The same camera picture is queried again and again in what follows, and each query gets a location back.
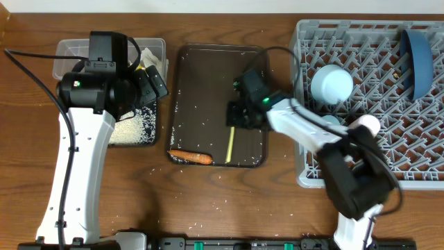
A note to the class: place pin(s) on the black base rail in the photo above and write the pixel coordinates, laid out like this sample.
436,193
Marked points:
181,242

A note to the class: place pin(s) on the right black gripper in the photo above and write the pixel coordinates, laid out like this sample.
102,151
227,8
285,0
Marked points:
232,118

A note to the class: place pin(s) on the orange carrot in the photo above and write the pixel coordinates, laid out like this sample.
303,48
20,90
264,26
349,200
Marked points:
191,156

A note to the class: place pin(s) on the yellow green snack wrapper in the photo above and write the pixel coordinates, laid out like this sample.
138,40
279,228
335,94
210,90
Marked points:
139,66

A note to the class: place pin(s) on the dark brown serving tray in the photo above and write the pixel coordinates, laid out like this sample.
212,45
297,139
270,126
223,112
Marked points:
203,87

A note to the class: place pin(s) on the pale yellow plastic spoon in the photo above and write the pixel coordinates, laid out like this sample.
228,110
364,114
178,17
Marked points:
230,145

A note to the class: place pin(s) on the light blue cup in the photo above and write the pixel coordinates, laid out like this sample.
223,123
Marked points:
331,120

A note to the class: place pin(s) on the white rice pile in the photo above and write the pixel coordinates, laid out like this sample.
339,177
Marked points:
135,128

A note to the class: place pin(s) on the black rectangular tray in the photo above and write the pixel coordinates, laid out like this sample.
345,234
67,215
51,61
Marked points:
152,132

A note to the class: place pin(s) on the grey dishwasher rack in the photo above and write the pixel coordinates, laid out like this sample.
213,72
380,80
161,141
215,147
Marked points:
411,135

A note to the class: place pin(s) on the pink cup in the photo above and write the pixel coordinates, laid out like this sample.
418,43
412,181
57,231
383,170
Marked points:
369,121

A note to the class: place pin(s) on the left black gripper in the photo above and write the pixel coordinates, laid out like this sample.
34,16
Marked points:
149,91

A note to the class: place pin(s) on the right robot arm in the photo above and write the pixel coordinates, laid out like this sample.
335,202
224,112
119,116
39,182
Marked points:
355,174

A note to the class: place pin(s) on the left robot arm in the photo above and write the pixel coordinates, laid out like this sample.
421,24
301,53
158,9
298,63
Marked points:
100,90

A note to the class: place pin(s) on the white tissue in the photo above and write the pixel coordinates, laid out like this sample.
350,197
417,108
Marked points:
149,59

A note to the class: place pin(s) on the clear plastic waste bin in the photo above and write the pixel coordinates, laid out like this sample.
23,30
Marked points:
80,47

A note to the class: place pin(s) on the dark blue plate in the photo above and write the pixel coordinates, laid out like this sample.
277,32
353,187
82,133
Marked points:
420,62

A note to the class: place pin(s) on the light blue rice bowl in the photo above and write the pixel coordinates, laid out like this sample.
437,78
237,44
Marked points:
331,84

